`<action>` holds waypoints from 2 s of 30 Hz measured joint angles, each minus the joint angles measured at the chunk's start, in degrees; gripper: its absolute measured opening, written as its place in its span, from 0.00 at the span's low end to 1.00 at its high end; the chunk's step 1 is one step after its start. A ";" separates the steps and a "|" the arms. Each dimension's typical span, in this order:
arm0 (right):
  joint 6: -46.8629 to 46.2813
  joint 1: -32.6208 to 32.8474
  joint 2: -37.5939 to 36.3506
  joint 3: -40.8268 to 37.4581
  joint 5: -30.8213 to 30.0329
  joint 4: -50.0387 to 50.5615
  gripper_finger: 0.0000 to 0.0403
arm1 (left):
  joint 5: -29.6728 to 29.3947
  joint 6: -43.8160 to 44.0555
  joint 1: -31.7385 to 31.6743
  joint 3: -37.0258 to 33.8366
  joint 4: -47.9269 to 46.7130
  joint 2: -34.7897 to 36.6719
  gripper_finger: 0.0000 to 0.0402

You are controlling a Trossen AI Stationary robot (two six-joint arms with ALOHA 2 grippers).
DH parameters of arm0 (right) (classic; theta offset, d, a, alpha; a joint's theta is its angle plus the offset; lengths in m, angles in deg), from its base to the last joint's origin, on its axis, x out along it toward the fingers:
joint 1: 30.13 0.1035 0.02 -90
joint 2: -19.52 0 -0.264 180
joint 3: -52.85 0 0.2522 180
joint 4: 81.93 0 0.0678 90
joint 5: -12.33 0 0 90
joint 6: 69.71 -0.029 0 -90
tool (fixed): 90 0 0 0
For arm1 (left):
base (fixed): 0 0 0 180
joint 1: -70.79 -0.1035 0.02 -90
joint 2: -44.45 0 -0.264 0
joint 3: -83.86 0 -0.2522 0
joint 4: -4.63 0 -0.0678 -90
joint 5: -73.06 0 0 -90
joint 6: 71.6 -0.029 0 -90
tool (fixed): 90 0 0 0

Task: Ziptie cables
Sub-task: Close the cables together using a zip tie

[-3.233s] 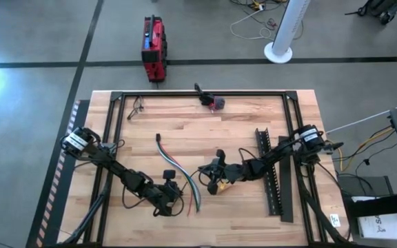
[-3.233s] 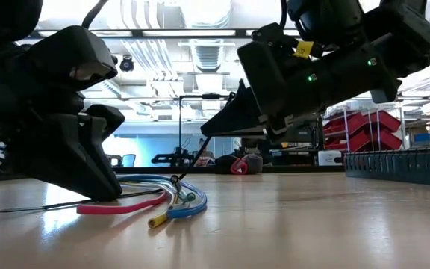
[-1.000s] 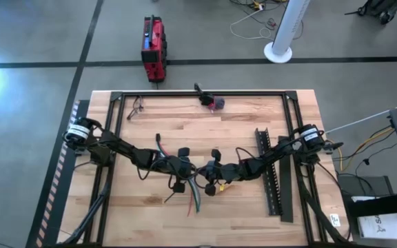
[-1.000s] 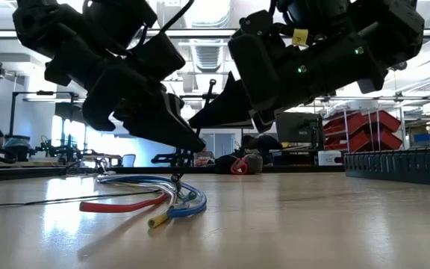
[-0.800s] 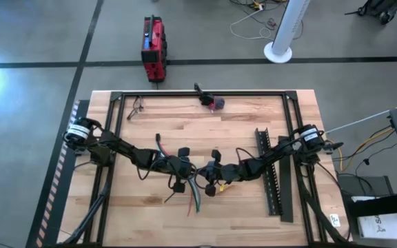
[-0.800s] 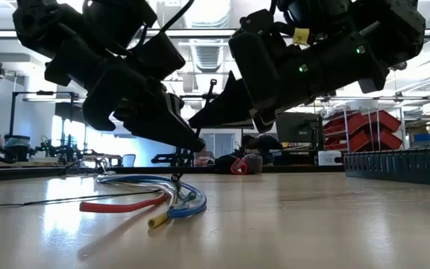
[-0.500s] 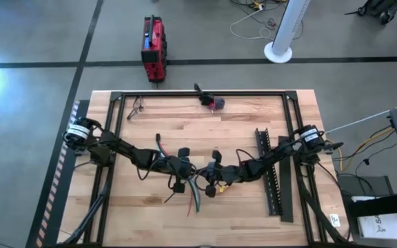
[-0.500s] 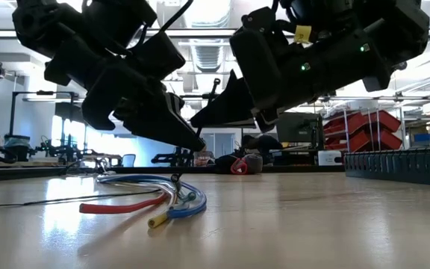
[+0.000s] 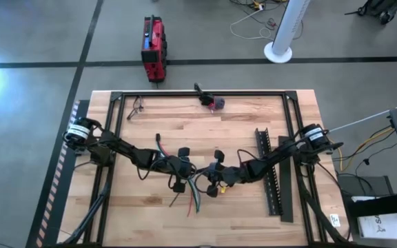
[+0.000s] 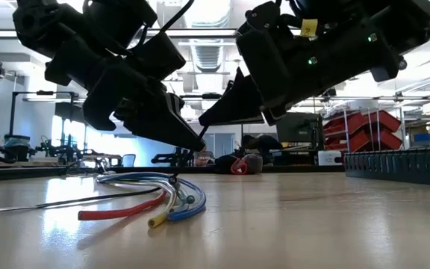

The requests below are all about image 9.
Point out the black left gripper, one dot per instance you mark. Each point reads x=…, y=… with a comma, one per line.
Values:
x=178, y=168

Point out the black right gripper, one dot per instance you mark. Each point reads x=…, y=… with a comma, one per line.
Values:
x=229, y=175

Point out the black zip tie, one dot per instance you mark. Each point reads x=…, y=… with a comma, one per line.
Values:
x=175, y=199

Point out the black raceway cover strip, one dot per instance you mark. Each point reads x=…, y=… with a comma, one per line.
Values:
x=287, y=206

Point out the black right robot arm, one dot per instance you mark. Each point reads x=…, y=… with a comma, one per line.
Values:
x=274, y=155

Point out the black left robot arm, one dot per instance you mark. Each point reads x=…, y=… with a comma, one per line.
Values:
x=122, y=148

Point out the black red grey tool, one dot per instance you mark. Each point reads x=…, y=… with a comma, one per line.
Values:
x=207, y=100

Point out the red and black toolbox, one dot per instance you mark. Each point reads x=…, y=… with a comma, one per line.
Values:
x=152, y=51

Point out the white sticker label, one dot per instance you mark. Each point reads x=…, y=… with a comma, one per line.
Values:
x=335, y=220

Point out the black floor box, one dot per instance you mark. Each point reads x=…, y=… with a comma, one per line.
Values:
x=360, y=186

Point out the white tower fan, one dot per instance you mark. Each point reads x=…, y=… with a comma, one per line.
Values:
x=286, y=31

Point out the thin grey rod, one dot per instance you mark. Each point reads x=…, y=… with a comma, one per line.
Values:
x=374, y=116

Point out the black horizontal beam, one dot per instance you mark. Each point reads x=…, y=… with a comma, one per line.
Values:
x=384, y=206

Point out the white printed paper sheet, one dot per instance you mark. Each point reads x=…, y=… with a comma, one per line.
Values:
x=391, y=227

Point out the black wheeled equipment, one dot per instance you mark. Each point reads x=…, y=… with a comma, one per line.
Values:
x=381, y=7

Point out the black aluminium table frame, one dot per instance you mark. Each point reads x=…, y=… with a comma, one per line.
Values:
x=202, y=93

